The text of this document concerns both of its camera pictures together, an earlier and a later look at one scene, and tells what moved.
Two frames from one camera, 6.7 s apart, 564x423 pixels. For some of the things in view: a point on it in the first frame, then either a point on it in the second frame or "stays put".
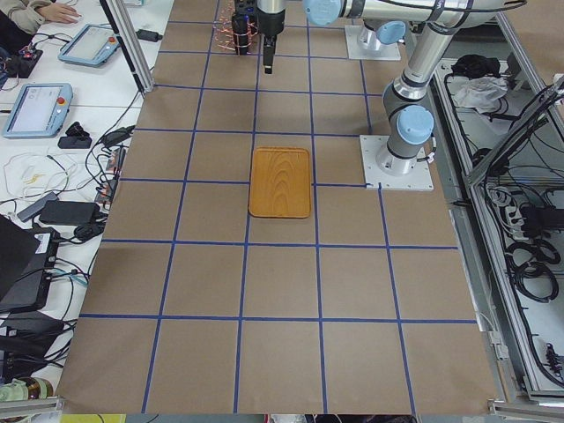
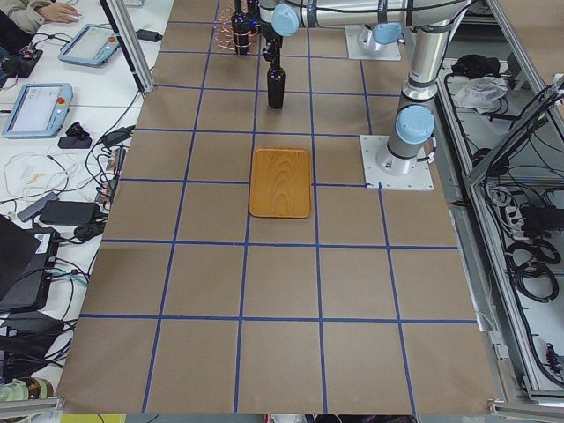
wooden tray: x=279 y=182 stays put
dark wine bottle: x=240 y=25 → x=276 y=78
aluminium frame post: x=129 y=36 stays put
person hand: x=59 y=12 stays put
